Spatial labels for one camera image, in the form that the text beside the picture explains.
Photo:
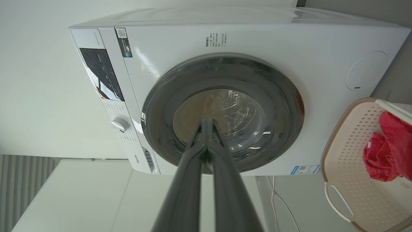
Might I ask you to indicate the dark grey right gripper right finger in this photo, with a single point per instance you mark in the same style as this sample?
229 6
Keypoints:
230 196

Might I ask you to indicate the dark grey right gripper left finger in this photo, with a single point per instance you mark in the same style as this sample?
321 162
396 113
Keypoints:
183 193

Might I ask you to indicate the red knitted garment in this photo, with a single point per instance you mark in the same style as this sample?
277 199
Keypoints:
388 148

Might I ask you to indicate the white front-load washing machine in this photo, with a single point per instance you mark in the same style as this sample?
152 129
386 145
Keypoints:
322 96

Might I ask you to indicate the white cabinet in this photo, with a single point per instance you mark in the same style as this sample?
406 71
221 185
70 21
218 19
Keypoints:
96 199

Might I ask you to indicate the grey ribbed radiator panel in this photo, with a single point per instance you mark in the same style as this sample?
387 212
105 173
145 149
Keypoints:
19 183

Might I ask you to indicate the white perforated laundry basket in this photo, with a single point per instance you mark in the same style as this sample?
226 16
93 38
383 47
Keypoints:
354 180

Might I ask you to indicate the round dark washing machine door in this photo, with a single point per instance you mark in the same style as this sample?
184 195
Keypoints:
273 106

